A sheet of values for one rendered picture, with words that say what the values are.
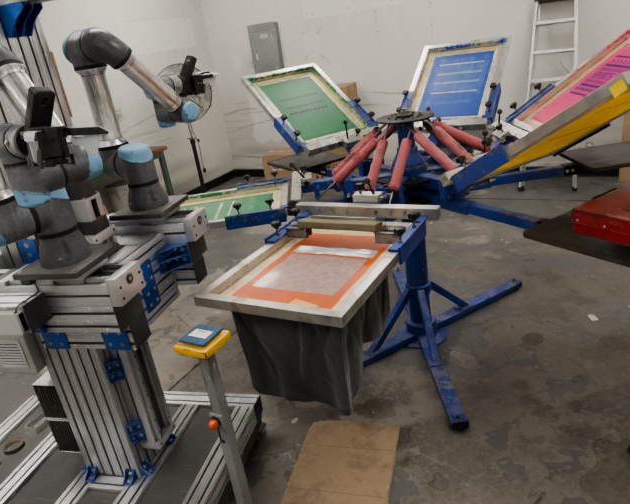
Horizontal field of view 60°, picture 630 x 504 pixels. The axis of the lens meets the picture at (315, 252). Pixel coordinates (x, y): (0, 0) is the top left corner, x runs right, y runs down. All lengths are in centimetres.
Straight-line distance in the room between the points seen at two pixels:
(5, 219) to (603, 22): 531
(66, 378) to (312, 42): 528
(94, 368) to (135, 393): 18
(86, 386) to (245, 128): 568
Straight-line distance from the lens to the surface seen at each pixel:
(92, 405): 233
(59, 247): 174
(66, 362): 226
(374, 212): 240
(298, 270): 207
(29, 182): 142
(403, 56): 636
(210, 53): 765
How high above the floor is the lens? 180
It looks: 22 degrees down
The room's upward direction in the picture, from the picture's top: 9 degrees counter-clockwise
